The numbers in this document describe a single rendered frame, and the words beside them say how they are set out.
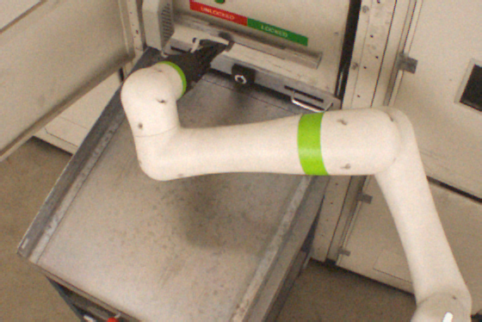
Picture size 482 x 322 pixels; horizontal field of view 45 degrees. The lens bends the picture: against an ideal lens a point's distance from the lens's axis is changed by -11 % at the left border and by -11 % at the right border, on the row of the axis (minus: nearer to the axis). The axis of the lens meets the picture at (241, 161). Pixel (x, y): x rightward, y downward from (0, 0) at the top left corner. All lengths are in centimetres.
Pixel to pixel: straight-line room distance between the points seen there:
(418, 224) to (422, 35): 39
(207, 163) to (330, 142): 25
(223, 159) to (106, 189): 47
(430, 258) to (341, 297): 111
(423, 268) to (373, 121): 36
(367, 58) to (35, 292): 160
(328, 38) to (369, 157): 46
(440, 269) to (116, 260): 75
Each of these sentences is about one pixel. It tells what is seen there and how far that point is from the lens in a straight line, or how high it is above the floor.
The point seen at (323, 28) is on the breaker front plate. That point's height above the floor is 115.
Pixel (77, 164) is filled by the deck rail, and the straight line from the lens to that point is 162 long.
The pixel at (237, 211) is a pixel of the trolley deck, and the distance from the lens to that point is 154.
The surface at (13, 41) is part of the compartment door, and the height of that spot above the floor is 117.
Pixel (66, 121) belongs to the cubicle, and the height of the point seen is 31.
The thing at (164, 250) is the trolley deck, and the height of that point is 85.
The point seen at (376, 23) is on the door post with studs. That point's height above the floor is 127.
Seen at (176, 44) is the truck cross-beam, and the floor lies 92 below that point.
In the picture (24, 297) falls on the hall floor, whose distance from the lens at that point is 248.
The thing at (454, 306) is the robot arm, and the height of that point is 112.
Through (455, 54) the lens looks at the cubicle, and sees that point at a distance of 131.
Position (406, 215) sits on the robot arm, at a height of 110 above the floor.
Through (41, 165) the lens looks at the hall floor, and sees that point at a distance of 272.
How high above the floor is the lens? 222
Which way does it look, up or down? 59 degrees down
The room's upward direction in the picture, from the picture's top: straight up
